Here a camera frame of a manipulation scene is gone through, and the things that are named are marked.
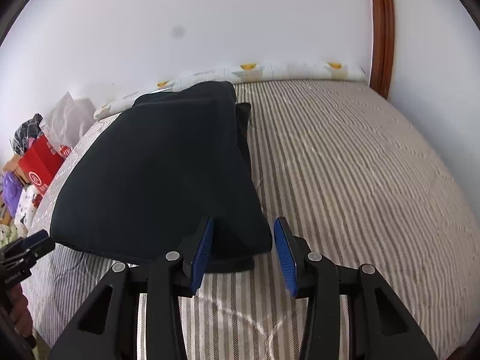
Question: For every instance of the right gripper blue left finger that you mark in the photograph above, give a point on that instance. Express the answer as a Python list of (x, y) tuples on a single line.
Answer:
[(136, 308)]

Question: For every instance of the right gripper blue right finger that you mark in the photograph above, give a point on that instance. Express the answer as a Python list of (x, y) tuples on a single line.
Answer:
[(380, 325)]

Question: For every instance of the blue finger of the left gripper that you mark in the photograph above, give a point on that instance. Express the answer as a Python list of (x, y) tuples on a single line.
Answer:
[(33, 251), (35, 239)]

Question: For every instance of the black sweatshirt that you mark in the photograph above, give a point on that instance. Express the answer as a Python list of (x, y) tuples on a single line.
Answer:
[(162, 166)]

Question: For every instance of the plaid dark clothing in bag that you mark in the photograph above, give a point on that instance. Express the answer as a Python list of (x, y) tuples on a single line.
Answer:
[(26, 134)]

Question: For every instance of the left hand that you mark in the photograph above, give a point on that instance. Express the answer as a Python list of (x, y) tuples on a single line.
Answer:
[(20, 314)]

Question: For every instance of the white spotted quilt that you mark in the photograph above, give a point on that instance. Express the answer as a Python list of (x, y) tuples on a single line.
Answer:
[(21, 224)]

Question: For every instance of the purple plush toy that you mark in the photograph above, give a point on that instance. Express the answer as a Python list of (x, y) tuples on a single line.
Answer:
[(11, 190)]

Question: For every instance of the red paper shopping bag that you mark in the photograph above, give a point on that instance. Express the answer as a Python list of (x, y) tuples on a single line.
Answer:
[(40, 164)]

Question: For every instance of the white Miniso plastic bag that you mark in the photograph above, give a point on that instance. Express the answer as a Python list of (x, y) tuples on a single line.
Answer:
[(67, 122)]

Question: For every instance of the brown wooden door frame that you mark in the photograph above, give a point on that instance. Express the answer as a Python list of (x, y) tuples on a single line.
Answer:
[(383, 54)]

